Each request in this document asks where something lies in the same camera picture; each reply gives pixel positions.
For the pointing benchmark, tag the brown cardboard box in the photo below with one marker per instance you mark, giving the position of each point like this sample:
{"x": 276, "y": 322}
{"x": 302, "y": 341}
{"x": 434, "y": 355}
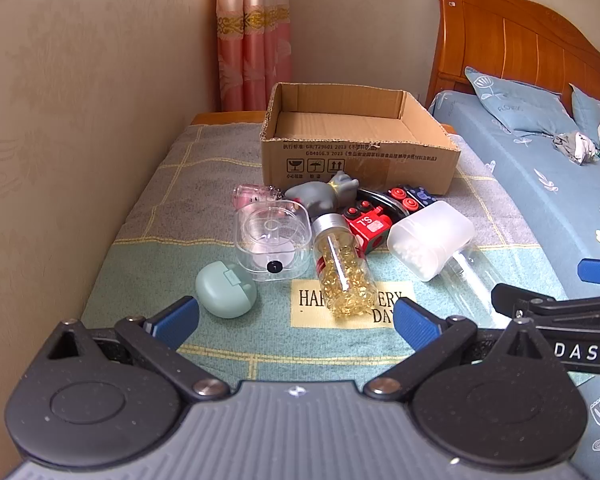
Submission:
{"x": 380, "y": 170}

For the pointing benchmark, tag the wooden bed headboard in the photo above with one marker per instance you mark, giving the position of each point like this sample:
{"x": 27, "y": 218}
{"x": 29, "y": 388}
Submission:
{"x": 505, "y": 35}

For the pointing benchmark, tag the black toy block red wheels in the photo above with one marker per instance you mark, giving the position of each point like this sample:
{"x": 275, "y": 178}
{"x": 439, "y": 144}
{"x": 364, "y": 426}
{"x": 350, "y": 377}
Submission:
{"x": 415, "y": 199}

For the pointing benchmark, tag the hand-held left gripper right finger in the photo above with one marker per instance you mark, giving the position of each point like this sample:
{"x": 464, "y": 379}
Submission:
{"x": 415, "y": 322}

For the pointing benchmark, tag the blue floral pillow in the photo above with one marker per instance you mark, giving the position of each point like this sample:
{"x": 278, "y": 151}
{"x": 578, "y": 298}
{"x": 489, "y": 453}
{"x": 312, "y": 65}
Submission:
{"x": 520, "y": 102}
{"x": 592, "y": 110}

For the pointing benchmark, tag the black oval object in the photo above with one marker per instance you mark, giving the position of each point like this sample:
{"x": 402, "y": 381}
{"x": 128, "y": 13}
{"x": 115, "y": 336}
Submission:
{"x": 375, "y": 199}

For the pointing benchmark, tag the pink curtain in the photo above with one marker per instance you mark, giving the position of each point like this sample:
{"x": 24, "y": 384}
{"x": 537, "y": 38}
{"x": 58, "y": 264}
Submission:
{"x": 252, "y": 35}

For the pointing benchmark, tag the blue floral bed sheet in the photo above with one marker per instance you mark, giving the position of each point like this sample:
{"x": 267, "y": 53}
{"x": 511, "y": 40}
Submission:
{"x": 505, "y": 170}

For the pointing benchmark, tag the red toy train block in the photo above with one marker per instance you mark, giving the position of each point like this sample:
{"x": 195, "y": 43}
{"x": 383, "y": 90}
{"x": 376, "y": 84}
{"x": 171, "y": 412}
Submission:
{"x": 370, "y": 227}

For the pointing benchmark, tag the mint green earbuds case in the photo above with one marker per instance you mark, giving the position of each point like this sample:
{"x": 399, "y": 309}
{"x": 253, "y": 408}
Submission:
{"x": 225, "y": 290}

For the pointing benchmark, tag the yellow capsule bottle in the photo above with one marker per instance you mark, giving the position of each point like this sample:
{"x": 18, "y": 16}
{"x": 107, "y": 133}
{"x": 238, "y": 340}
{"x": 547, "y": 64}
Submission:
{"x": 342, "y": 275}

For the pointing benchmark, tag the grey toy figure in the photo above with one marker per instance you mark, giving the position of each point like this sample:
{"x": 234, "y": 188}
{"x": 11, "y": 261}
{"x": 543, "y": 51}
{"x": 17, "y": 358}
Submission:
{"x": 315, "y": 197}

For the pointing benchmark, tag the white frosted plastic container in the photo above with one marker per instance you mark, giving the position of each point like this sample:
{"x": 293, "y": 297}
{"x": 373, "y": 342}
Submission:
{"x": 430, "y": 240}

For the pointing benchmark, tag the clear square plastic container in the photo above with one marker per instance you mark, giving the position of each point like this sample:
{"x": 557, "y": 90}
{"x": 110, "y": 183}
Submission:
{"x": 275, "y": 240}

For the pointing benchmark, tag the grey crumpled cloth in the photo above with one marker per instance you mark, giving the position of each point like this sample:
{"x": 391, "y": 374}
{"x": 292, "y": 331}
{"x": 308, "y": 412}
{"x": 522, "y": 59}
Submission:
{"x": 575, "y": 147}

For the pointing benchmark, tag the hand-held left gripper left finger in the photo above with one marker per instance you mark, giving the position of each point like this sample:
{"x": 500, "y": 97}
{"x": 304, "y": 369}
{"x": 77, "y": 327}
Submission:
{"x": 177, "y": 317}

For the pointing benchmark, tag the clear plastic bottle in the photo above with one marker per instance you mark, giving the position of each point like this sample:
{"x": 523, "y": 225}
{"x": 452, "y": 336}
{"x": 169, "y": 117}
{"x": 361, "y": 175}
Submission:
{"x": 472, "y": 280}

